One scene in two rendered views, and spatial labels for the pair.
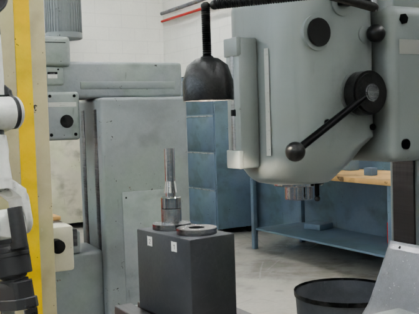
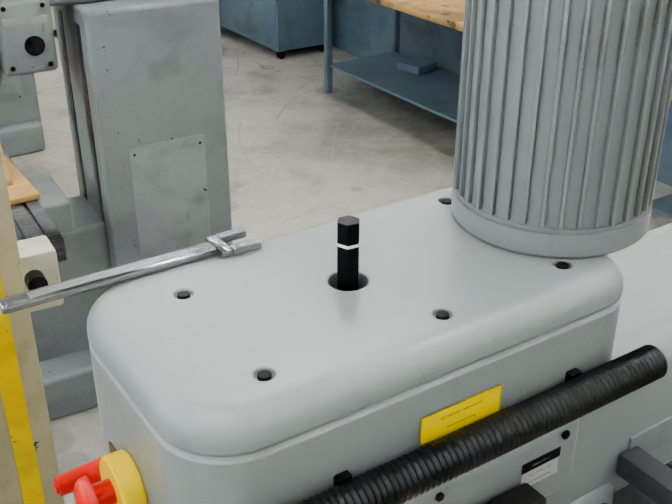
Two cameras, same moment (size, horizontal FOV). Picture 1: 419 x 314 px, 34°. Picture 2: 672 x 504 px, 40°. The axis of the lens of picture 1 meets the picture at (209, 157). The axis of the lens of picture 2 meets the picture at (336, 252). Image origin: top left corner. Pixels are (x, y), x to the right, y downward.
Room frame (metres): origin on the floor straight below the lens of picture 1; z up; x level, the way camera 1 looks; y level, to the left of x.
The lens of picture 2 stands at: (0.45, -0.09, 2.30)
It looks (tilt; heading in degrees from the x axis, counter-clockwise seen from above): 28 degrees down; 356
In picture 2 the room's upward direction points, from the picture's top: straight up
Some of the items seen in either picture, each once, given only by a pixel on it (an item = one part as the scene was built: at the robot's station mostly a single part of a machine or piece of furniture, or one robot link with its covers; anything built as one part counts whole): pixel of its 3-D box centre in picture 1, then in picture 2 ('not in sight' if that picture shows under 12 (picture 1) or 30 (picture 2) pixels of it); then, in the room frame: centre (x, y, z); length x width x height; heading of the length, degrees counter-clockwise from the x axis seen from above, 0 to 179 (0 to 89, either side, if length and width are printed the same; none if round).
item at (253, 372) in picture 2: not in sight; (360, 348); (1.18, -0.16, 1.81); 0.47 x 0.26 x 0.16; 120
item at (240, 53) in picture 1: (241, 103); not in sight; (1.12, -0.06, 1.44); 0.04 x 0.04 x 0.21; 30
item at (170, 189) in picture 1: (169, 172); not in sight; (1.59, 0.09, 1.30); 0.03 x 0.03 x 0.11
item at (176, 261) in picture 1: (184, 268); not in sight; (1.55, 0.06, 1.09); 0.22 x 0.12 x 0.20; 36
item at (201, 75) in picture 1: (207, 78); not in sight; (0.98, 0.00, 1.48); 0.07 x 0.07 x 0.06
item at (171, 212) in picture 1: (171, 212); not in sight; (1.59, 0.09, 1.21); 0.05 x 0.05 x 0.05
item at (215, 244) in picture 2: not in sight; (134, 269); (1.20, 0.04, 1.89); 0.24 x 0.04 x 0.01; 119
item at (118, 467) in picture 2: not in sight; (123, 486); (1.06, 0.05, 1.76); 0.06 x 0.02 x 0.06; 30
